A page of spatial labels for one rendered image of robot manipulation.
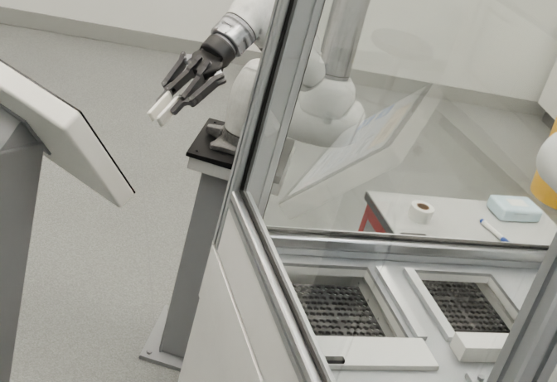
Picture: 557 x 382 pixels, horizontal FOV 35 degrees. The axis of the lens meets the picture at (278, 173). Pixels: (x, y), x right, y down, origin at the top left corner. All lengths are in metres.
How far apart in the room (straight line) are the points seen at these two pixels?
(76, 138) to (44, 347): 1.36
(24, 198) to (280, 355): 0.76
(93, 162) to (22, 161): 0.20
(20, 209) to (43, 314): 1.14
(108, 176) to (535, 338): 1.15
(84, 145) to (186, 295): 1.20
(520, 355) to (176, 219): 2.93
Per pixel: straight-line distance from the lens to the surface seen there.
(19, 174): 1.95
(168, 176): 4.04
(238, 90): 2.56
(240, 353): 1.67
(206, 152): 2.60
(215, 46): 1.97
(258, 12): 2.01
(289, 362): 1.44
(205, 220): 2.71
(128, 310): 3.19
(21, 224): 2.03
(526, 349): 0.90
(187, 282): 2.84
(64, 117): 1.71
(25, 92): 1.78
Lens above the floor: 1.93
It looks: 27 degrees down
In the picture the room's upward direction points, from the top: 16 degrees clockwise
